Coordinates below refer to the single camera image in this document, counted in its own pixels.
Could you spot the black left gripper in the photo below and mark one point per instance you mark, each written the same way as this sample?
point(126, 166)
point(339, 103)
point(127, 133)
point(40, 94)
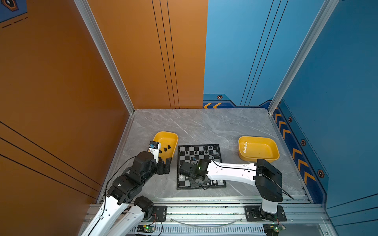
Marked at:
point(162, 169)

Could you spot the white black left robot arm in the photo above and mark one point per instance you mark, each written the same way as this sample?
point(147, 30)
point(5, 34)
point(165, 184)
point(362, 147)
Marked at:
point(122, 209)

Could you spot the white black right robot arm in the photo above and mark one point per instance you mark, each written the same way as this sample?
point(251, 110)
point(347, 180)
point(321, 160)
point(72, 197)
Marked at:
point(263, 175)

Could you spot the black white chess board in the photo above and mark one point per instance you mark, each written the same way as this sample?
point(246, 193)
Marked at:
point(201, 155)

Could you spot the left green circuit board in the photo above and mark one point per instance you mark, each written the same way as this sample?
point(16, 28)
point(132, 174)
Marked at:
point(145, 229)

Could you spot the green circuit board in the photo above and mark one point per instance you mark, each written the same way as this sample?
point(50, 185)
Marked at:
point(273, 230)
point(145, 229)

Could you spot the right green circuit board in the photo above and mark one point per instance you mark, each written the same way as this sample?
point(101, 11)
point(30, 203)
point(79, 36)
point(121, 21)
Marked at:
point(273, 230)

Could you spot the yellow left plastic tray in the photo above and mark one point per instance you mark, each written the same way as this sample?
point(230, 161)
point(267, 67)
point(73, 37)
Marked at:
point(167, 138)

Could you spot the yellow plastic tray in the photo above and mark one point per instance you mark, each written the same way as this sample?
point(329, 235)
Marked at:
point(167, 138)
point(258, 148)

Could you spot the yellow right plastic tray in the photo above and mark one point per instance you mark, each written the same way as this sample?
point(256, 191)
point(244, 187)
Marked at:
point(258, 148)

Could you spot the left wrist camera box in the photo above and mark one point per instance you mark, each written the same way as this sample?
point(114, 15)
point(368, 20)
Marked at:
point(154, 148)

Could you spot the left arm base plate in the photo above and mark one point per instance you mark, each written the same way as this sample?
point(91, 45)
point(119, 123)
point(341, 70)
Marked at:
point(159, 211)

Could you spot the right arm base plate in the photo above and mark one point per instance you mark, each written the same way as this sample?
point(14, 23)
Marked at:
point(254, 213)

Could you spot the aluminium front rail frame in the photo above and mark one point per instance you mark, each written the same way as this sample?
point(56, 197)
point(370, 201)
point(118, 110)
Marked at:
point(225, 216)

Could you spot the aluminium corner post left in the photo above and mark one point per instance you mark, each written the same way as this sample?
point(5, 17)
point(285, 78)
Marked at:
point(95, 32)

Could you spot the aluminium corner post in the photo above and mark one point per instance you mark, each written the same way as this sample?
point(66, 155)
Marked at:
point(311, 37)
point(95, 32)

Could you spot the aluminium corner post right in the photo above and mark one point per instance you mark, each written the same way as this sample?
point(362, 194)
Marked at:
point(311, 37)

